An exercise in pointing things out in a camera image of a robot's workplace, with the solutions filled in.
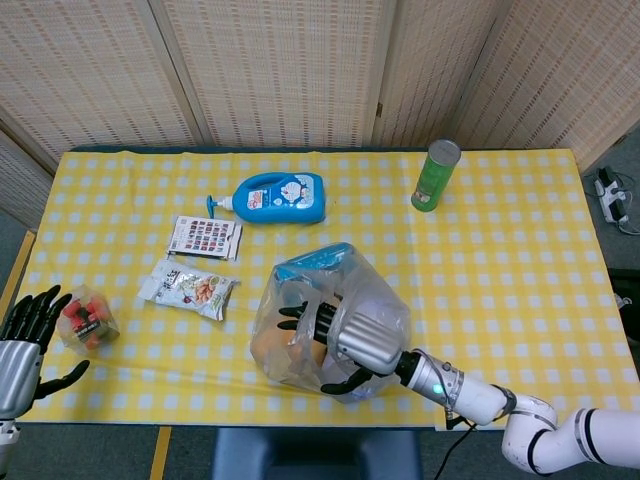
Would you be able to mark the green chip can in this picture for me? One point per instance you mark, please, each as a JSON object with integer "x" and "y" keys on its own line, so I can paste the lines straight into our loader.
{"x": 432, "y": 175}

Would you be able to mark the yellow checked tablecloth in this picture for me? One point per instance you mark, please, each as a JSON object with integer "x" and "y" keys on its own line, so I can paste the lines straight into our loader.
{"x": 500, "y": 300}

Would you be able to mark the woven folding screen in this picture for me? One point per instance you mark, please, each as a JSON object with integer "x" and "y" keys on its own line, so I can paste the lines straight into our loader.
{"x": 280, "y": 70}

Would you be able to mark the translucent plastic bag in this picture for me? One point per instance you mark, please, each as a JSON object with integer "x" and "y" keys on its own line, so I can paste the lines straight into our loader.
{"x": 370, "y": 295}

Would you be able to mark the orange plush toy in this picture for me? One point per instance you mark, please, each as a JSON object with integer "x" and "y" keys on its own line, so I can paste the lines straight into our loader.
{"x": 272, "y": 345}

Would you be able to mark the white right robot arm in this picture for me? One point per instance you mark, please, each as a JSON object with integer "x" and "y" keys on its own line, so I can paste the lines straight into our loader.
{"x": 500, "y": 400}

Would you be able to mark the black object beside table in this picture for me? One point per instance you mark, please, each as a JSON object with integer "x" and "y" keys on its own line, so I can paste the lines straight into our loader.
{"x": 627, "y": 305}

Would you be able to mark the blue pump soap bottle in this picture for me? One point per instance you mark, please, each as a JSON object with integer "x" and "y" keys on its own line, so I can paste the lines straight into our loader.
{"x": 280, "y": 197}

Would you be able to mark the white snack packet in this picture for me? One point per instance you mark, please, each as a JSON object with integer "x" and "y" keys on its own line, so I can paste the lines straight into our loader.
{"x": 190, "y": 290}

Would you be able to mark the white power strip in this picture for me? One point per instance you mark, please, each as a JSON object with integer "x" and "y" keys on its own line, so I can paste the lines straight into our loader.
{"x": 611, "y": 195}

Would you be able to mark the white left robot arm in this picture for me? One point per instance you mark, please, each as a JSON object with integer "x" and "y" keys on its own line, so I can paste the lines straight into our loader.
{"x": 6, "y": 442}

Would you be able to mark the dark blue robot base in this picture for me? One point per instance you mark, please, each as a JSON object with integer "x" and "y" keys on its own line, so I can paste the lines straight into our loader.
{"x": 315, "y": 452}

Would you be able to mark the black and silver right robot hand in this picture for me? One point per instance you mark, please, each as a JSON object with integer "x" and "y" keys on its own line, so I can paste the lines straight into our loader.
{"x": 367, "y": 340}

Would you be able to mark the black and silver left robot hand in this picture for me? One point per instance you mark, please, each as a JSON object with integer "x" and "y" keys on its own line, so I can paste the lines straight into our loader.
{"x": 22, "y": 345}

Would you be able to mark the clear packet of red items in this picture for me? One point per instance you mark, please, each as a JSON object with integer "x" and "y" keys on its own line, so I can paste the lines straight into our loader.
{"x": 90, "y": 320}

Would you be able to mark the card pack with coloured squares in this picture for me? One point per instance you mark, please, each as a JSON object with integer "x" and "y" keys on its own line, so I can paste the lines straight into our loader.
{"x": 205, "y": 237}

